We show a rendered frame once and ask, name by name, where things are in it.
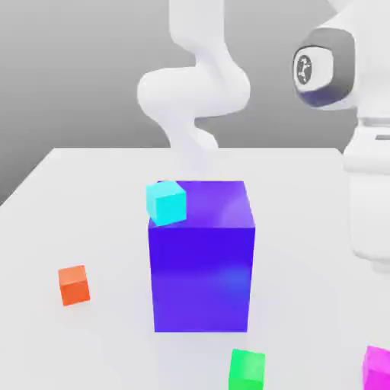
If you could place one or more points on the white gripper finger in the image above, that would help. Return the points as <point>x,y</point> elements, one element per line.
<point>382,266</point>

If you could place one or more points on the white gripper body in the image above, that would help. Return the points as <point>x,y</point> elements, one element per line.
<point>370,213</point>

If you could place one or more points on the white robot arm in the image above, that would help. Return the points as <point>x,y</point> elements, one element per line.
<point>195,91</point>

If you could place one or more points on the small magenta cube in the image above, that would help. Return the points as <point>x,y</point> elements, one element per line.
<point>377,370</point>

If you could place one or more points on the small green cube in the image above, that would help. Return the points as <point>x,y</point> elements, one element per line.
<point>246,370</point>

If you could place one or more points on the small cyan cube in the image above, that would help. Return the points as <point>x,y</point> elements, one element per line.
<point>166,204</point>

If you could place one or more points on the small orange cube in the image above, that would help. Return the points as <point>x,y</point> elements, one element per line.
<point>74,286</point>

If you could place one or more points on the large purple box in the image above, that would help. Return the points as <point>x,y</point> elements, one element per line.
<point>201,274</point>

